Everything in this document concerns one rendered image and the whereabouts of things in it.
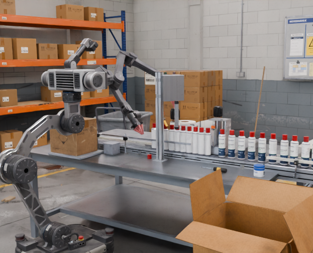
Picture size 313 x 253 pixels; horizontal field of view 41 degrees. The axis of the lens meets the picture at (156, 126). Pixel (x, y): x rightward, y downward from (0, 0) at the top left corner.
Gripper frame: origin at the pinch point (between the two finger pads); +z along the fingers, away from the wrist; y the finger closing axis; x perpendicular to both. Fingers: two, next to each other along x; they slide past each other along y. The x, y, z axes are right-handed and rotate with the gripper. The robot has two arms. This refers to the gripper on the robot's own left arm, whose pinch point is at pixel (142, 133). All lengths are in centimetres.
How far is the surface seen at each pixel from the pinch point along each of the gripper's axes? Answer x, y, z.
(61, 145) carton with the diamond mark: 43, -43, -25
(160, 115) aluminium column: -32.2, -14.9, 5.2
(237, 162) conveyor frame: -54, 0, 66
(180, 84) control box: -57, -6, -4
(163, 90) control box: -48, -17, -6
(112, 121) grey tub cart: 142, 165, -102
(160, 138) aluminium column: -20.7, -14.2, 18.4
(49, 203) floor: 182, 36, -31
